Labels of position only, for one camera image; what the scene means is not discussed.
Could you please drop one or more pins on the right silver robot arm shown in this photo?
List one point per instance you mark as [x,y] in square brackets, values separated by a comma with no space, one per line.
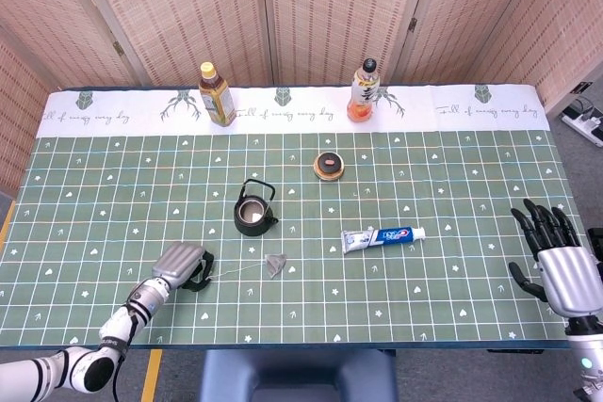
[586,355]

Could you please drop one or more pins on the woven bamboo folding screen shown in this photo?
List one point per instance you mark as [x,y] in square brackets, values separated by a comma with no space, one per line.
[320,11]

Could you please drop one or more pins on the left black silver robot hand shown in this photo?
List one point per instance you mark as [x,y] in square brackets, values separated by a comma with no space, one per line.
[179,263]

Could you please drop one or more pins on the dark round lid with handle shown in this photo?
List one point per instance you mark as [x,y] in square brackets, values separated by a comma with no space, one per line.
[329,162]

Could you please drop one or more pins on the green grid tablecloth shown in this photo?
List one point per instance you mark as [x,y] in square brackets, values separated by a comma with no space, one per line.
[330,289]

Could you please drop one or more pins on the yellow cap tea bottle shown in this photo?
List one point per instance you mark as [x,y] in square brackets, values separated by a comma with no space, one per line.
[219,101]

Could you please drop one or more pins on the white power strip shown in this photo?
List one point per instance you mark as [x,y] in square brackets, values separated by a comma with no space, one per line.
[584,125]

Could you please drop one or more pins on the black cap orange drink bottle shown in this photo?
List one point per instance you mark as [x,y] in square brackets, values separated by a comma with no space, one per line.
[362,101]

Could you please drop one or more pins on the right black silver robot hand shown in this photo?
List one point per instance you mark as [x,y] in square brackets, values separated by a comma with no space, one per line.
[565,270]

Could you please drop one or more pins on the blue white toothpaste tube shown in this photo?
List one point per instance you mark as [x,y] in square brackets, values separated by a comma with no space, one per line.
[386,237]

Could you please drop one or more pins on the black cast iron teapot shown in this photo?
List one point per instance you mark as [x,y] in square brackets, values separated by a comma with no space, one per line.
[245,228]

